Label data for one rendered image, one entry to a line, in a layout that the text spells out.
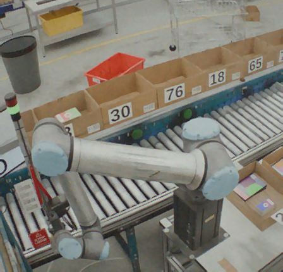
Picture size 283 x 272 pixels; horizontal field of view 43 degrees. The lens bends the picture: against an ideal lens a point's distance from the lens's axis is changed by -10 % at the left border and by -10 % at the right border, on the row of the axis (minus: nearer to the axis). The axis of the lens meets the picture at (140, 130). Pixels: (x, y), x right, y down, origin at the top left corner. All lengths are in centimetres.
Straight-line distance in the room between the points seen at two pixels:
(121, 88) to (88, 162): 161
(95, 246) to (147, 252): 131
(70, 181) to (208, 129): 55
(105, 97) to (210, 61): 92
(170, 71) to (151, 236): 125
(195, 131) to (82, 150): 48
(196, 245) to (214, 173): 66
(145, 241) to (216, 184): 165
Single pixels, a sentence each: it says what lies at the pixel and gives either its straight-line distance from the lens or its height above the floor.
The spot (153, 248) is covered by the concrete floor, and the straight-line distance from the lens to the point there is 290.
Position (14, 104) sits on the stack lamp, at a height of 163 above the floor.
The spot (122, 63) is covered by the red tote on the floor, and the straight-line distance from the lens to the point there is 492.
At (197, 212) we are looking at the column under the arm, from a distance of 171.
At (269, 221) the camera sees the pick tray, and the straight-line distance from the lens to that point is 204.
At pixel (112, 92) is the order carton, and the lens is 277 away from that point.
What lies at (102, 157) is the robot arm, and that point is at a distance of 123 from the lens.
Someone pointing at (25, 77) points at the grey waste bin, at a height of 24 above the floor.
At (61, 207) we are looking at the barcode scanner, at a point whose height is 106.
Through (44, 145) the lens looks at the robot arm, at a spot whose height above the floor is 167.
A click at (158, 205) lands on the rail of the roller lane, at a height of 70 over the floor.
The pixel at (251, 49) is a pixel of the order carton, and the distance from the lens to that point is 343.
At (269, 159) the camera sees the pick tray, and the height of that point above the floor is 81.
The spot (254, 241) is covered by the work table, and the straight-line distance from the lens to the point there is 203.
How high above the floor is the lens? 237
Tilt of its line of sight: 37 degrees down
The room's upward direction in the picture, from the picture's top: 6 degrees counter-clockwise
